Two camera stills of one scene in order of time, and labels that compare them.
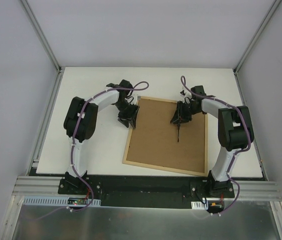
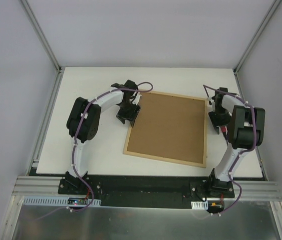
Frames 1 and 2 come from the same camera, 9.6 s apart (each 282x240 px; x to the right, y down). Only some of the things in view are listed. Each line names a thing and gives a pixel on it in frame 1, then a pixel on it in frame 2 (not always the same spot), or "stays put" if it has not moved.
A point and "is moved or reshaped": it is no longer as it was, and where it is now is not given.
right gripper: [180, 114] to [218, 119]
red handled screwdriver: [178, 127] is moved or reshaped
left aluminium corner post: [40, 34] stays put
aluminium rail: [37, 186] stays put
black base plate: [148, 191] stays put
